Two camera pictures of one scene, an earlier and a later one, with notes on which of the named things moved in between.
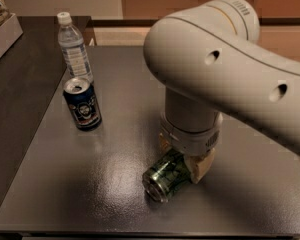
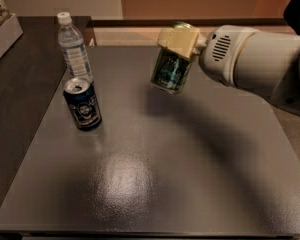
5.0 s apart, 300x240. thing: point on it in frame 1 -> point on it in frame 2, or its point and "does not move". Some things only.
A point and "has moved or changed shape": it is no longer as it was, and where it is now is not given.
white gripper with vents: x=190 y=140 -> x=223 y=55
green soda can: x=166 y=175 has moved or changed shape
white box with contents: x=5 y=28 does not move
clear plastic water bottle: x=77 y=63 does not move
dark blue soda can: x=83 y=103 does not move
